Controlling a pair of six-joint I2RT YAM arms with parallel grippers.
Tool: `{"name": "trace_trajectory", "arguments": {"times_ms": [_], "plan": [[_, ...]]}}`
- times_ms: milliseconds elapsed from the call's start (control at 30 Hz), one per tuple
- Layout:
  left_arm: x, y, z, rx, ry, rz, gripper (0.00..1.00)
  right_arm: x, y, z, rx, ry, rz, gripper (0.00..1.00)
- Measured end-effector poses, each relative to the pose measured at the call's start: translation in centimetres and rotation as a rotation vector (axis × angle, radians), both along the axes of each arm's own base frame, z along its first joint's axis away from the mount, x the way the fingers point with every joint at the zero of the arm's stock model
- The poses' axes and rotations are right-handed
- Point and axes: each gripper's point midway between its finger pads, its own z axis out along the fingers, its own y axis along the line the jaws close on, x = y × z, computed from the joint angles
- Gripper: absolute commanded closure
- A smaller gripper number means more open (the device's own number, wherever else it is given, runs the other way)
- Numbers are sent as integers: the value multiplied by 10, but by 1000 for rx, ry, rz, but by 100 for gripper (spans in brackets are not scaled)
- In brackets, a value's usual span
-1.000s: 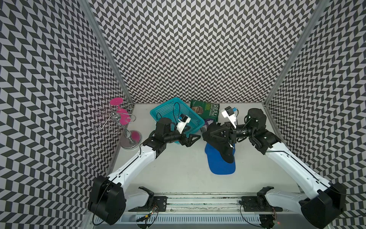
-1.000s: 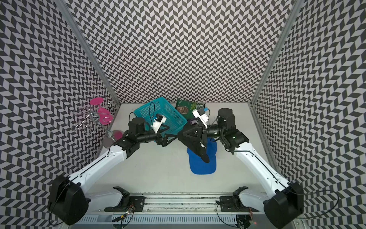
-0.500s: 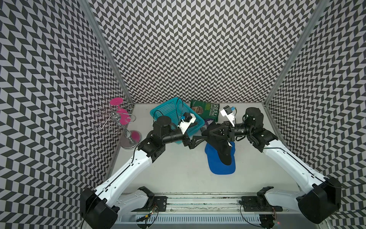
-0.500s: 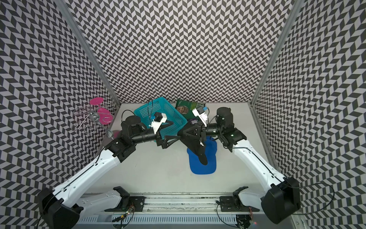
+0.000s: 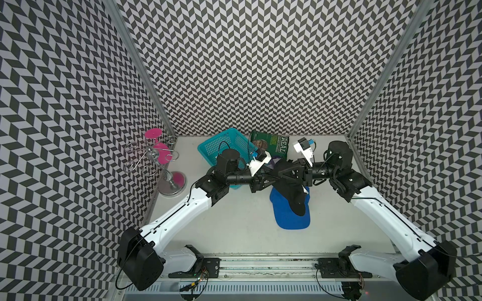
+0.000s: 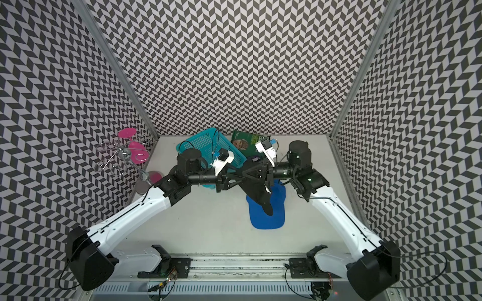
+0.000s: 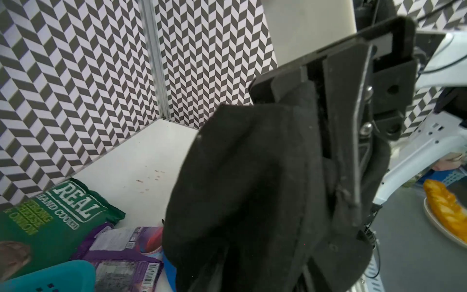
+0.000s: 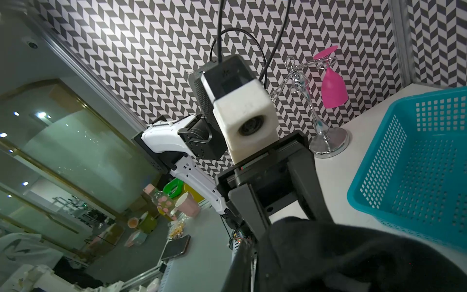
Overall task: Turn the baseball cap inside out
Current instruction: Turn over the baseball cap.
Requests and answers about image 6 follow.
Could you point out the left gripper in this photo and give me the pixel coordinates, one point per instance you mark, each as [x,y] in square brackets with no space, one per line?
[223,177]

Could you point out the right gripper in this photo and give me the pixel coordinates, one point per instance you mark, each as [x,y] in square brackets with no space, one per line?
[268,176]

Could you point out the black baseball cap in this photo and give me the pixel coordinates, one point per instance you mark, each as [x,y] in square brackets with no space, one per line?
[258,192]

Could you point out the blue baseball cap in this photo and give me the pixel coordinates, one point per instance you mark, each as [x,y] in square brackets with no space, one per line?
[259,219]

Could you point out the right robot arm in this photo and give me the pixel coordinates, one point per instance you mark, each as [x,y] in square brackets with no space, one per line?
[371,265]

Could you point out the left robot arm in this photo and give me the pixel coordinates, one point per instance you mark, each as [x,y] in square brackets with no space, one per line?
[92,254]

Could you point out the green crisps bag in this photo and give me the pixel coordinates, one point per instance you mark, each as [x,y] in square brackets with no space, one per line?
[246,142]

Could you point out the teal plastic basket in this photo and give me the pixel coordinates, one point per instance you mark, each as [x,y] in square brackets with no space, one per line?
[199,143]

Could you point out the pink metal cup stand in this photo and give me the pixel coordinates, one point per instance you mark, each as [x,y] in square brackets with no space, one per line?
[128,150]

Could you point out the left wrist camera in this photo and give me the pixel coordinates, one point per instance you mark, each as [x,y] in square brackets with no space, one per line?
[223,157]

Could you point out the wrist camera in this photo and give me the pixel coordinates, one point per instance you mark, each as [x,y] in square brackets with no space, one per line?
[223,157]
[266,147]

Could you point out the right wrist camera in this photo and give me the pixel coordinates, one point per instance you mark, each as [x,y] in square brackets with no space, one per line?
[266,147]

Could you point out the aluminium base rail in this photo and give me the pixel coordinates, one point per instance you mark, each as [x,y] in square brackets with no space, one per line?
[250,277]

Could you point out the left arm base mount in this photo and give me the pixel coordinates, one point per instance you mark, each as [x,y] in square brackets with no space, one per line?
[168,265]

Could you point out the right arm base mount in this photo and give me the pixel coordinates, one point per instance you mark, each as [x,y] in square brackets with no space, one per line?
[306,267]

